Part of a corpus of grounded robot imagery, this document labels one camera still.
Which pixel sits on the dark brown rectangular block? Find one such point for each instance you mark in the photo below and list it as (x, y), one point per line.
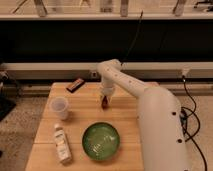
(75, 85)

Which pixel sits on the white lotion bottle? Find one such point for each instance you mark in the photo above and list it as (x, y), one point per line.
(62, 145)

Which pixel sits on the green ceramic bowl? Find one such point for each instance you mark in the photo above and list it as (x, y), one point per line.
(100, 141)

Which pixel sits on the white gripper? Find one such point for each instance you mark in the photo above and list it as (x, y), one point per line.
(107, 89)

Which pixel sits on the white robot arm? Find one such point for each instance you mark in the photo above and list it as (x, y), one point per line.
(163, 145)

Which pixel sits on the clear plastic cup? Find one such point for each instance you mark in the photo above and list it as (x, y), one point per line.
(59, 106)

